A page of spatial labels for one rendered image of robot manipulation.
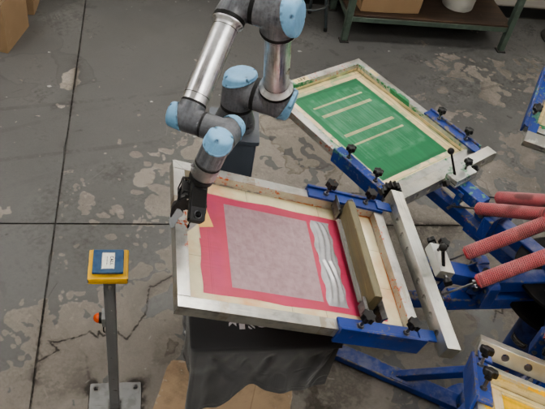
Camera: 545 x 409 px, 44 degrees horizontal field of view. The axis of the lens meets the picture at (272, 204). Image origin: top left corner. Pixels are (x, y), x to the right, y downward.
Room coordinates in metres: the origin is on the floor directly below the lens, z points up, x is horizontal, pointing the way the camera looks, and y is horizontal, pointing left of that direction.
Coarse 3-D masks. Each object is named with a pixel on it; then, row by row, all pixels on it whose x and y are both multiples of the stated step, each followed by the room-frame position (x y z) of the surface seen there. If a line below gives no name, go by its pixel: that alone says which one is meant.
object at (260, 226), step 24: (216, 216) 1.47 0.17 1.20; (240, 216) 1.52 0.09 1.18; (264, 216) 1.56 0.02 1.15; (288, 216) 1.61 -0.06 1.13; (312, 216) 1.65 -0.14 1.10; (216, 240) 1.37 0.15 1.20; (240, 240) 1.41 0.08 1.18; (264, 240) 1.45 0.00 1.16; (288, 240) 1.49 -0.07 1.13; (312, 240) 1.54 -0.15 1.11; (336, 240) 1.58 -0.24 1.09
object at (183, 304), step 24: (264, 192) 1.66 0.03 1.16; (288, 192) 1.68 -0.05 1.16; (360, 216) 1.76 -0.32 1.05; (384, 240) 1.64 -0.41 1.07; (384, 264) 1.55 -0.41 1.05; (192, 312) 1.06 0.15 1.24; (216, 312) 1.08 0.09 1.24; (240, 312) 1.11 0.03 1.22; (264, 312) 1.14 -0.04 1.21; (288, 312) 1.17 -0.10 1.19; (408, 312) 1.34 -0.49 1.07
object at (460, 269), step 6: (456, 264) 1.61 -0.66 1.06; (462, 264) 1.62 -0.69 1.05; (432, 270) 1.53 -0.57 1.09; (456, 270) 1.57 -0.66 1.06; (462, 270) 1.59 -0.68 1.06; (468, 270) 1.60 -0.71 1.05; (456, 276) 1.55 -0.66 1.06; (462, 276) 1.56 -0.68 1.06; (468, 276) 1.57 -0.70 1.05; (456, 282) 1.56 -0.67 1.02; (462, 282) 1.56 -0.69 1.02
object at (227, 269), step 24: (216, 264) 1.28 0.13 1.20; (240, 264) 1.31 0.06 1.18; (264, 264) 1.35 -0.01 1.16; (288, 264) 1.39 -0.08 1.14; (312, 264) 1.43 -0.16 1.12; (216, 288) 1.19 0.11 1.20; (240, 288) 1.22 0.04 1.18; (264, 288) 1.25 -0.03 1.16; (288, 288) 1.29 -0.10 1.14; (312, 288) 1.33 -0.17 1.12
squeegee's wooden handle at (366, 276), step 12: (348, 204) 1.67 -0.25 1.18; (348, 216) 1.63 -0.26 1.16; (348, 228) 1.59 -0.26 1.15; (360, 228) 1.57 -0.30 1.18; (348, 240) 1.55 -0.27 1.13; (360, 240) 1.51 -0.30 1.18; (360, 252) 1.46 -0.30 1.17; (360, 264) 1.43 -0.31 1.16; (372, 264) 1.42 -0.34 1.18; (360, 276) 1.39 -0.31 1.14; (372, 276) 1.37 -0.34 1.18; (360, 288) 1.36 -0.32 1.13; (372, 288) 1.32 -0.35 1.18; (372, 300) 1.29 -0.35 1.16
